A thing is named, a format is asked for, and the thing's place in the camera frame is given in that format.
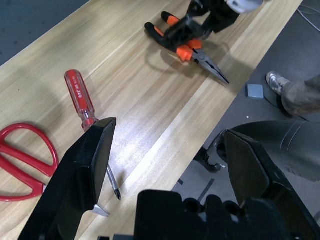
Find small grey block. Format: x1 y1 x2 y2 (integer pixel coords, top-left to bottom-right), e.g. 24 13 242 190
247 83 265 101

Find grey trouser leg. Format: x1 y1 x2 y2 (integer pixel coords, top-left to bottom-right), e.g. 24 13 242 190
280 74 320 119

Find red handled scissors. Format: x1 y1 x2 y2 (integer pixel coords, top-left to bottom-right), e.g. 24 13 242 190
0 122 111 218

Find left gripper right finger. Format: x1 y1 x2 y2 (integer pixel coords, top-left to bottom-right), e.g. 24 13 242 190
223 128 320 240

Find red handled screwdriver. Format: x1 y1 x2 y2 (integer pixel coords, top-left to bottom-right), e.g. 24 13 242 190
64 69 123 201

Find silver sneaker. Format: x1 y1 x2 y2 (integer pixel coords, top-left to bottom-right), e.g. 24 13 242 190
265 70 291 96

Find orange long nose pliers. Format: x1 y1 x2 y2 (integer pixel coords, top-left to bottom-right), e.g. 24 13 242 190
144 11 230 85

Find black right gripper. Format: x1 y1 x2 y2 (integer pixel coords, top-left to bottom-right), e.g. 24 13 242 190
162 0 241 50

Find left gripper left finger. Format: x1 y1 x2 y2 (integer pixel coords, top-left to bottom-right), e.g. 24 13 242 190
18 117 117 240

